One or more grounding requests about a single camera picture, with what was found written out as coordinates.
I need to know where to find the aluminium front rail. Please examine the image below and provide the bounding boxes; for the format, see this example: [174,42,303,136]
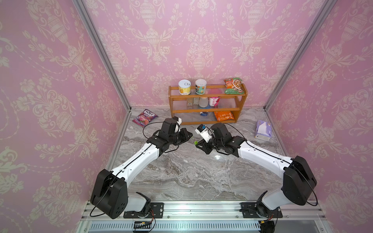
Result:
[81,200,327,222]

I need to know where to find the pink white cup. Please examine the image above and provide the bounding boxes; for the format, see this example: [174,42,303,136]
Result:
[208,97,220,107]

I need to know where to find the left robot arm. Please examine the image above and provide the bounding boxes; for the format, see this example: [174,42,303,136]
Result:
[90,128,193,219]

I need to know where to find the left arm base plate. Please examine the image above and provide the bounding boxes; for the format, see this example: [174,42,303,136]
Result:
[123,202,164,219]

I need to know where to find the wooden shelf rack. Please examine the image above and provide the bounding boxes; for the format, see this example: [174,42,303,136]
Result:
[168,84,248,125]

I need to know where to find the green white can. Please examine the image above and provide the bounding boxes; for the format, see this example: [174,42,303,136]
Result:
[195,79,207,95]

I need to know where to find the orange chips bag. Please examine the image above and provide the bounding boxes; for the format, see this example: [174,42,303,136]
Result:
[214,111,235,122]

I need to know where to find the pink candy bag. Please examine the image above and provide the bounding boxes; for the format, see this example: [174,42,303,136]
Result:
[133,109,158,128]

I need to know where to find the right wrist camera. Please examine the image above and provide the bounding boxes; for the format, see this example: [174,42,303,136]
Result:
[195,122,233,143]

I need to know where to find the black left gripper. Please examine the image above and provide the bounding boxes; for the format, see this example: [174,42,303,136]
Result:
[168,128,194,145]

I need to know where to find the yellow white can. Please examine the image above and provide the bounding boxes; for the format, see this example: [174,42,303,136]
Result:
[178,79,191,95]

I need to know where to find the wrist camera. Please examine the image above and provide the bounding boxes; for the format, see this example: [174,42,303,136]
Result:
[160,116,182,136]
[195,122,233,143]

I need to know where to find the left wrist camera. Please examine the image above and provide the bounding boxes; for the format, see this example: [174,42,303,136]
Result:
[160,116,182,136]

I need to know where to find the purple tissue pack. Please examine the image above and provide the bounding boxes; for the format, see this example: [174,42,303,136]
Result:
[254,120,273,141]

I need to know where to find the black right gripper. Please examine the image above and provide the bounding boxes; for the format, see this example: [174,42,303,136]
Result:
[195,134,225,155]

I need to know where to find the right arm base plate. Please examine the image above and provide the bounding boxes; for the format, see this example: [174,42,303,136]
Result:
[239,202,283,219]

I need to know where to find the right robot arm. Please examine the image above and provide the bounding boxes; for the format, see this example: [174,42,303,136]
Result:
[196,136,317,217]

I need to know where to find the white bottle on shelf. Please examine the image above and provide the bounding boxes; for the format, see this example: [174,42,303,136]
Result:
[199,97,208,108]

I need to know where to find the green red snack bag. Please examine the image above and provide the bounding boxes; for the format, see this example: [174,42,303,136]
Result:
[224,78,244,95]

